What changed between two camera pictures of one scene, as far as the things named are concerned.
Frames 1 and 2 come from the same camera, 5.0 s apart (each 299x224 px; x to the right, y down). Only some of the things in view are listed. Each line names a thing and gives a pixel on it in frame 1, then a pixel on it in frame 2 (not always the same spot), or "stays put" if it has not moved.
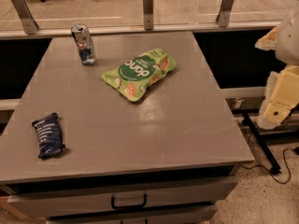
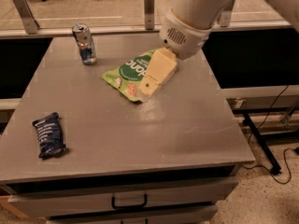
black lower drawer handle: [145, 222] stays put
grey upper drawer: [118, 200] stays put
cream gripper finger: [282, 96] -> [186, 40]
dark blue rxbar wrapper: [49, 135] stays put
